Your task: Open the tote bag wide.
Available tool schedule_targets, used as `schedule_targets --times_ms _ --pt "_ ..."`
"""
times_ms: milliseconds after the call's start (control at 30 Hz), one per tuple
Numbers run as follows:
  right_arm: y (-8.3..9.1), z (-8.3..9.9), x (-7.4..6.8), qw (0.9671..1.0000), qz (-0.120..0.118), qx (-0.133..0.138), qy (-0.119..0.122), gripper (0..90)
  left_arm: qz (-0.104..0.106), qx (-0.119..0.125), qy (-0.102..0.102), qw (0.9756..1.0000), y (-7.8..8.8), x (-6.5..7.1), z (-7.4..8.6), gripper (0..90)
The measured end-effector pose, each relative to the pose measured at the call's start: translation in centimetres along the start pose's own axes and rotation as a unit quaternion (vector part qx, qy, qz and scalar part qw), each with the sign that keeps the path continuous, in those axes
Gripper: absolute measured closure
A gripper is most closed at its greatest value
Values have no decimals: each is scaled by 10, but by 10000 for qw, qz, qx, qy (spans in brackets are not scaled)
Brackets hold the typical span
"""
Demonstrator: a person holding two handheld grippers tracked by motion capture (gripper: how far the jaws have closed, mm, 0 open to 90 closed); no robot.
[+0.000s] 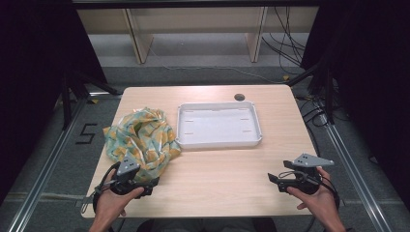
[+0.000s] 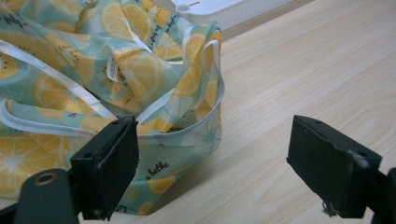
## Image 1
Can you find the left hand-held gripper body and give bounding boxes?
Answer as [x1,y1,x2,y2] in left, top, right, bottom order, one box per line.
[110,156,145,197]

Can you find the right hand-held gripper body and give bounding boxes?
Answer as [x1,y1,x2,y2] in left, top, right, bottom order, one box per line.
[277,152,336,196]

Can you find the green yellow patterned fabric bag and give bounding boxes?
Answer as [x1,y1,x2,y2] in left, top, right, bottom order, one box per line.
[102,106,182,184]

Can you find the white plastic tray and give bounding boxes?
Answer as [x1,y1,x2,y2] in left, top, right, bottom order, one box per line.
[174,101,263,151]

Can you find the person's right hand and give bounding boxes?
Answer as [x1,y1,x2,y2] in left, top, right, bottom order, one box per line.
[285,166,342,224]

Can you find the person's left hand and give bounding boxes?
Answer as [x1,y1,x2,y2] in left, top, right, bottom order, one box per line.
[93,169,145,224]

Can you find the black metal stand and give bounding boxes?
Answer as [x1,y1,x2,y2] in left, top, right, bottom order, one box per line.
[285,60,337,126]
[60,68,120,131]

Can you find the black curtain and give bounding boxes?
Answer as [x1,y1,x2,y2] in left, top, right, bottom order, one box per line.
[0,0,108,202]
[300,0,410,207]

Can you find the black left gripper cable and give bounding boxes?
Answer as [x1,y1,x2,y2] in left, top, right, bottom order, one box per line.
[92,161,122,215]

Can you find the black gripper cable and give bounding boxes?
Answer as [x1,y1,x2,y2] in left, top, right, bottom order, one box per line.
[92,161,122,215]
[278,170,341,232]

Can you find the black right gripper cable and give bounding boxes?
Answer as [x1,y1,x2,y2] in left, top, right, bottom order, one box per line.
[278,170,341,232]

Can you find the aluminium floor rail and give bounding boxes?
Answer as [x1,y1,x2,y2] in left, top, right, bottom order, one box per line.
[7,92,124,232]
[321,121,394,232]

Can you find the black cables beside rail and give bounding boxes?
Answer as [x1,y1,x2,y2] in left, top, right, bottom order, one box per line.
[295,92,332,158]

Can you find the bundle of black floor cables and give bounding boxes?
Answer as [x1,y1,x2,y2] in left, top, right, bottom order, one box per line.
[260,6,307,77]

